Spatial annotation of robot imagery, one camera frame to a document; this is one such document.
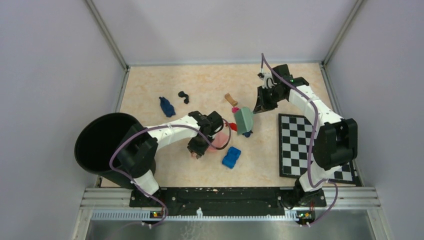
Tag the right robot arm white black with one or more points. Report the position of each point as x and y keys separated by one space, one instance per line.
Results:
x=334 y=138

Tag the black white checkerboard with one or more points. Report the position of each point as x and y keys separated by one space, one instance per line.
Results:
x=294 y=139

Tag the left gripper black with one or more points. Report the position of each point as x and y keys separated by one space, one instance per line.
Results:
x=199 y=150

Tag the blue toy car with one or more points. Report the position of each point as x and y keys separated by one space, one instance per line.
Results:
x=231 y=157

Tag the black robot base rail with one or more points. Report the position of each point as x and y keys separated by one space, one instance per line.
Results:
x=228 y=201

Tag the pink plastic dustpan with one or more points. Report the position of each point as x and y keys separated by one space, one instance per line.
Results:
x=219 y=141

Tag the wooden arch block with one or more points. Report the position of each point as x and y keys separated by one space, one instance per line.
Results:
x=230 y=100

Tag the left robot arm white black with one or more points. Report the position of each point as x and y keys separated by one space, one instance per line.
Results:
x=137 y=150

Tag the black round trash bin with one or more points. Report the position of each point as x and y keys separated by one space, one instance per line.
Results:
x=98 y=141

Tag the red paper scrap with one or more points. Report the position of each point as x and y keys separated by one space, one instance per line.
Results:
x=232 y=126

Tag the green plastic hand brush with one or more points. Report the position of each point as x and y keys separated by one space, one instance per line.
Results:
x=244 y=119

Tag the small black paper scrap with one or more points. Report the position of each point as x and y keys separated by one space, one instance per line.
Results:
x=182 y=94

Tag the small blue paper scrap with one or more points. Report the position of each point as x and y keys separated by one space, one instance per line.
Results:
x=247 y=134

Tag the large dark blue paper scrap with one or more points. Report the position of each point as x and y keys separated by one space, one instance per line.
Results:
x=166 y=107

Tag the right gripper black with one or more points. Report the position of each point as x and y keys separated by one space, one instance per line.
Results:
x=262 y=105

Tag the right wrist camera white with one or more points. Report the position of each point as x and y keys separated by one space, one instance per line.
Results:
x=267 y=80

